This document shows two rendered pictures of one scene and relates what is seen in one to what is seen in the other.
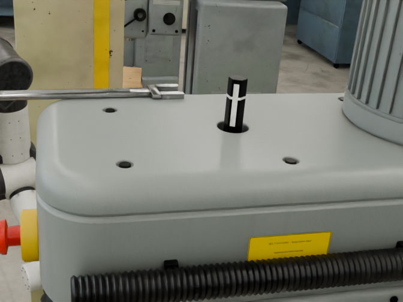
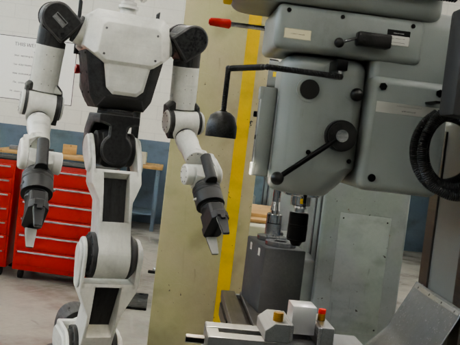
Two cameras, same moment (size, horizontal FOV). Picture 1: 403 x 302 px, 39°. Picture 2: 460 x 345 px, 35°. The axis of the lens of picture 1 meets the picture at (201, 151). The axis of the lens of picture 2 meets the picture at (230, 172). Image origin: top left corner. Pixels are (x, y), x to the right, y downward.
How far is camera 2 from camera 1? 1.36 m
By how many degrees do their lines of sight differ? 24
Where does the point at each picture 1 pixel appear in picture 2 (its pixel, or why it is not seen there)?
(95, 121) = not seen: outside the picture
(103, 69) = (243, 136)
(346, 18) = not seen: outside the picture
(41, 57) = not seen: hidden behind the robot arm
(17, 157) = (186, 105)
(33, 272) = (190, 167)
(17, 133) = (189, 85)
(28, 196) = (190, 133)
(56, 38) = (207, 105)
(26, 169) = (191, 115)
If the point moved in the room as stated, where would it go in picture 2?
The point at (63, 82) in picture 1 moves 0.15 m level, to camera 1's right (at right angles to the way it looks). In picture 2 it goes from (208, 144) to (239, 148)
